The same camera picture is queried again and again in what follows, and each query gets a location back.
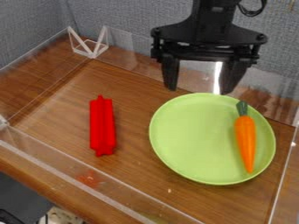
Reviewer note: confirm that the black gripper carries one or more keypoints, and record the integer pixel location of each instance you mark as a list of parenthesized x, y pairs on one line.
[(207, 36)]

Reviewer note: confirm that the orange toy carrot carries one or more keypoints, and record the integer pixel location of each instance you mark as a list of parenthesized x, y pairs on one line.
[(246, 136)]

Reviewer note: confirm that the green plate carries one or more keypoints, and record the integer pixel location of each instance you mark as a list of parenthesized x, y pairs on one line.
[(192, 137)]

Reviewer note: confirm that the red star-shaped block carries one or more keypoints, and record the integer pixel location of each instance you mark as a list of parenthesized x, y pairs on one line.
[(103, 140)]

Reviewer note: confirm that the clear acrylic corner bracket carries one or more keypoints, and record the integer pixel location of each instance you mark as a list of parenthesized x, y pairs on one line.
[(86, 47)]

